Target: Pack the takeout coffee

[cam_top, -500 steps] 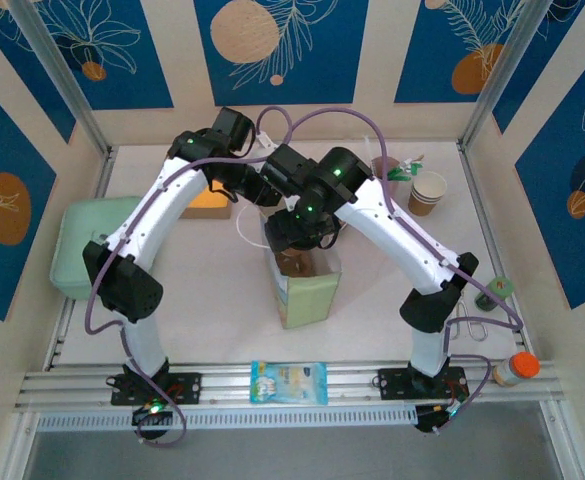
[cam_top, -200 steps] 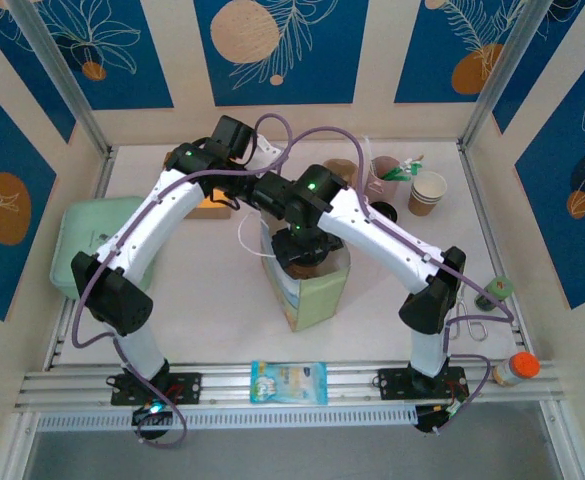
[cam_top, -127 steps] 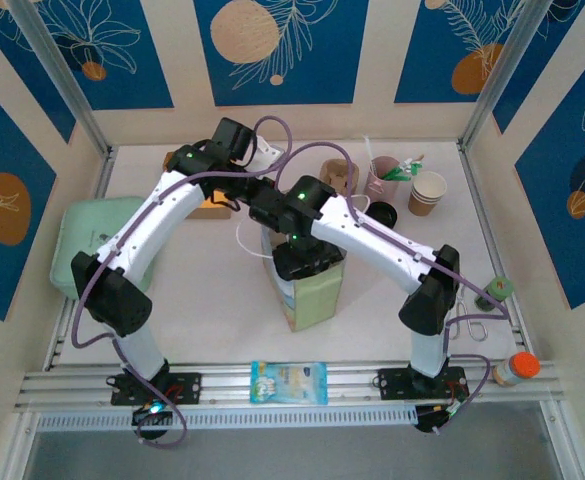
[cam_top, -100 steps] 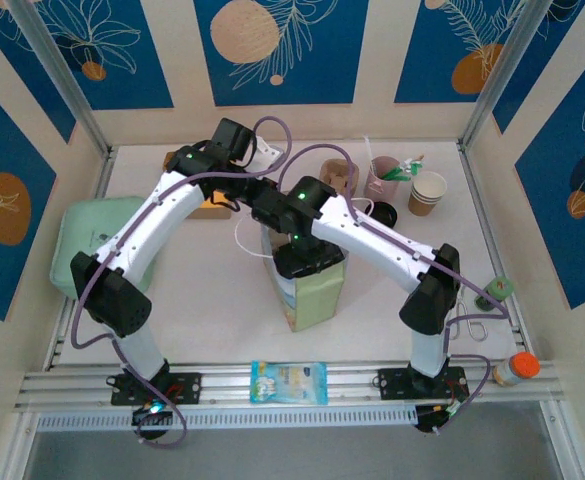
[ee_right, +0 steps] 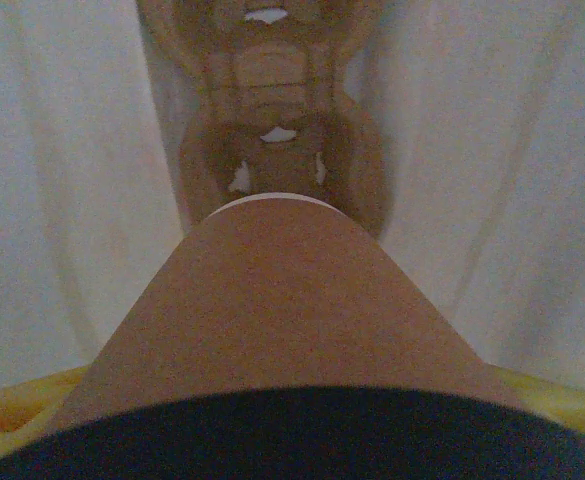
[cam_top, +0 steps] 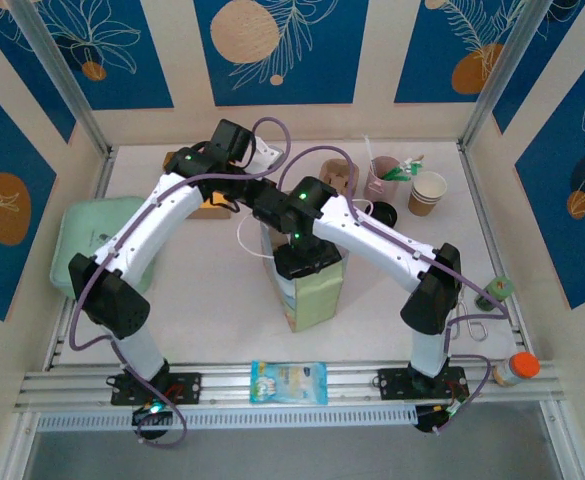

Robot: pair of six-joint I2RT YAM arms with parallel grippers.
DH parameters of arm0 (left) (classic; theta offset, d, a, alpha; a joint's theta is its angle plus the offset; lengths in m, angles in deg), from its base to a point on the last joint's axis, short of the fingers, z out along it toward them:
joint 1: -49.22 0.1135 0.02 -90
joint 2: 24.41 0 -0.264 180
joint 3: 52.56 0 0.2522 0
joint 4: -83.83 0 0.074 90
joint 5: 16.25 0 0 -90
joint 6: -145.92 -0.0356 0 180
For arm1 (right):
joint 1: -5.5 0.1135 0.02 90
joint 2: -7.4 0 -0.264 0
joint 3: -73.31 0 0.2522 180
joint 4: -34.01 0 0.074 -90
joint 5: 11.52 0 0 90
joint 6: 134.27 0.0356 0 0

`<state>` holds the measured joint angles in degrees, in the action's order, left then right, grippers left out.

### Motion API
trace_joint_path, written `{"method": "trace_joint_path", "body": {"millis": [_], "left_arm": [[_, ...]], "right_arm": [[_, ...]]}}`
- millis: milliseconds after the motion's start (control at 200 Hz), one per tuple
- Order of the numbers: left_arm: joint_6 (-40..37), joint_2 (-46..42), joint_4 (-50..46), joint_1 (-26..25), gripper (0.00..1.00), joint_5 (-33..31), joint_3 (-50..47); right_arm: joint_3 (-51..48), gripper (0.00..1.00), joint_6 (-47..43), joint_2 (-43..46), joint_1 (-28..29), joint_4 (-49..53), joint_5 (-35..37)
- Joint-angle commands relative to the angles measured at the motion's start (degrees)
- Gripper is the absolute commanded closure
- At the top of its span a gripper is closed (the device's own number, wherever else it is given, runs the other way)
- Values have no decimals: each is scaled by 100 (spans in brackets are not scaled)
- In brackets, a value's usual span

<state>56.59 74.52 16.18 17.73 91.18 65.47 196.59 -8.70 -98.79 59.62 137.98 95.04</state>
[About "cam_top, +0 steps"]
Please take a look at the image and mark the cardboard napkin box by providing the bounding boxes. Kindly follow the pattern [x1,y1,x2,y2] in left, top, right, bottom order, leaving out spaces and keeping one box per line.
[163,149,233,220]

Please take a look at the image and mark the mint green tray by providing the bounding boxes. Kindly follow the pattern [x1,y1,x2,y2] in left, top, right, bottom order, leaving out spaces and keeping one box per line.
[49,195,156,296]

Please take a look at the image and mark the green and white paper bag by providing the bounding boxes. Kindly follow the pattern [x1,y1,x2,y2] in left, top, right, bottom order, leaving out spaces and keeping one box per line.
[236,199,376,334]

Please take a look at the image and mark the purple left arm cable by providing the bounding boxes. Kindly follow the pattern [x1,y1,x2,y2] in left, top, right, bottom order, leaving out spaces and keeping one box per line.
[69,117,293,448]

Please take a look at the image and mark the orange capped bottle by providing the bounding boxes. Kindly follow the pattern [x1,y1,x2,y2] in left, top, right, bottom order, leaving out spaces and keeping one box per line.
[491,351,541,387]

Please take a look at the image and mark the pulp cup carrier stack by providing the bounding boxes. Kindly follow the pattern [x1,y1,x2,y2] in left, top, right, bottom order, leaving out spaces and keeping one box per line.
[320,158,358,194]

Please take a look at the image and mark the yellow napkin stack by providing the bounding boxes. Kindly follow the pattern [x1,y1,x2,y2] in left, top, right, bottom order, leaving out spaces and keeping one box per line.
[199,193,231,211]

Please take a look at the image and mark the pink straw holder cup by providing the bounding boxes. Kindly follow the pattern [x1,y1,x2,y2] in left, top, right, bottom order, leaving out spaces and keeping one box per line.
[363,155,402,200]

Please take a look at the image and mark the brown paper cup stack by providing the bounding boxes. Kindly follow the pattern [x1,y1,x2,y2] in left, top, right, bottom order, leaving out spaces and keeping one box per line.
[407,171,448,217]

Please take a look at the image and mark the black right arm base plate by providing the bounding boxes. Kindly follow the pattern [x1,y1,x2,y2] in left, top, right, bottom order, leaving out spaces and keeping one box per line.
[375,367,471,401]

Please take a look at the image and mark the aluminium mounting rail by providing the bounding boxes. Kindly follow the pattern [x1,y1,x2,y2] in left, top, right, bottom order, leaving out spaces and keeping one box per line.
[14,359,568,409]

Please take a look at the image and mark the black lid stack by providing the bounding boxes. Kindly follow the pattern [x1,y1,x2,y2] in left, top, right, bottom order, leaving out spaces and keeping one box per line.
[366,201,399,229]

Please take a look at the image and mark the metal tongs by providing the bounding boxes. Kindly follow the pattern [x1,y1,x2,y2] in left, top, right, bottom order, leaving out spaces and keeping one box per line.
[454,299,488,342]

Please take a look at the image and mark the blue wet wipes packet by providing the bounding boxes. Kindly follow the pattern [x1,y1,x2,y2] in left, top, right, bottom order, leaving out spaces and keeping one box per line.
[249,360,329,406]

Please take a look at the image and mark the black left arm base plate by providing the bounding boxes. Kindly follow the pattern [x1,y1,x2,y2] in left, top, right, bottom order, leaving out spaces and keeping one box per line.
[110,370,203,407]

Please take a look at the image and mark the white slotted cable duct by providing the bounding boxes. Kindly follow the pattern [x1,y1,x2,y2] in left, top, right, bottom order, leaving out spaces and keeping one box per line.
[36,404,418,432]

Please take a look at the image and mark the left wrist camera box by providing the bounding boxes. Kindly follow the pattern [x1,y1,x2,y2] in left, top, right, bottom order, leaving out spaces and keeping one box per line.
[248,141,286,176]

